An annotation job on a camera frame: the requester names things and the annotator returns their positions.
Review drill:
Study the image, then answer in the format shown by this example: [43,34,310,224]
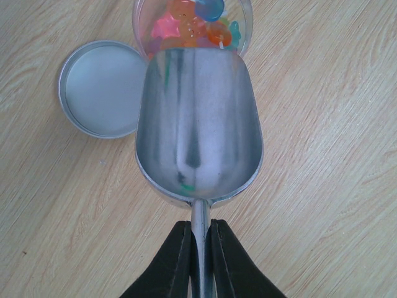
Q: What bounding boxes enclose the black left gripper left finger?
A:
[121,221,192,298]

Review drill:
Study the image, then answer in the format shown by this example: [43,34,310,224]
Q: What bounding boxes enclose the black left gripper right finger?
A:
[210,219,285,297]

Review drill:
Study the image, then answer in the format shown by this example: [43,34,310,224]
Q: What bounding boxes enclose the candies in cup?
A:
[147,0,243,60]

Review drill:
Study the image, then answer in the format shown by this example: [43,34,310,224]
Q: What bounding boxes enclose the round white lid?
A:
[58,40,147,139]

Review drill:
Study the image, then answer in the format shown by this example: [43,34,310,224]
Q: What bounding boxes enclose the clear plastic cup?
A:
[132,0,254,61]

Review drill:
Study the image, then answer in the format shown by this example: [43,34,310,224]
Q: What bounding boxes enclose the silver metal scoop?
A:
[135,48,264,297]

